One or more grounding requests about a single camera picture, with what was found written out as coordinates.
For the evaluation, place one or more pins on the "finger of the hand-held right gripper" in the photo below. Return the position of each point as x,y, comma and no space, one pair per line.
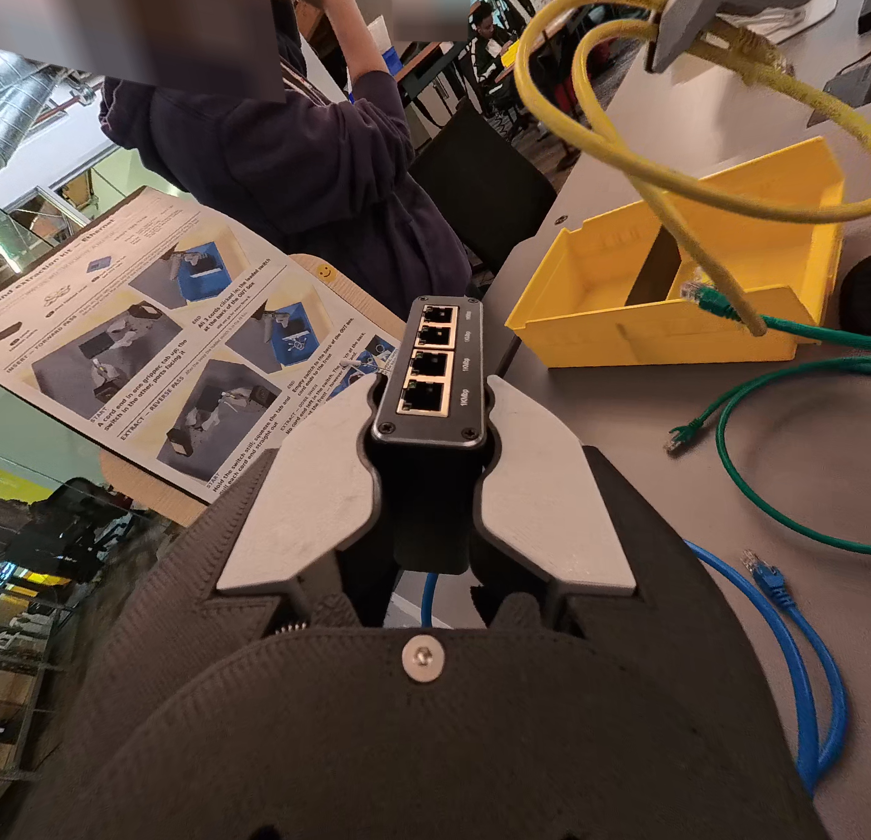
687,9

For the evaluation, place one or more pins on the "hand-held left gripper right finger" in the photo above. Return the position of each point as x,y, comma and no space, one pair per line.
551,506

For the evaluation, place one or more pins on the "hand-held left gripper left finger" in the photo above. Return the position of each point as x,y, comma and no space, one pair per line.
306,506

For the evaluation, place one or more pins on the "black network switch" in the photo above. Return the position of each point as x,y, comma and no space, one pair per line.
432,445

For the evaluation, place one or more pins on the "yellow plastic bin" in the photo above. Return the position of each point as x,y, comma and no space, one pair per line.
599,322

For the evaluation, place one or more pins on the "dark grey object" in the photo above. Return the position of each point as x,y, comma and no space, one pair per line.
850,88

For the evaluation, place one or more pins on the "printed instruction sheet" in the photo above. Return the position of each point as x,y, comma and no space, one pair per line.
136,350

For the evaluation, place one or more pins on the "black chair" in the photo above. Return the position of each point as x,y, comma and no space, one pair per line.
483,180

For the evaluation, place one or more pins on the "black wrist rest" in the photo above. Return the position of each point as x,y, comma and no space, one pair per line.
859,295

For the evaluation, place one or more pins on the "silver air duct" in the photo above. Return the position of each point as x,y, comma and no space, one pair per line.
34,98

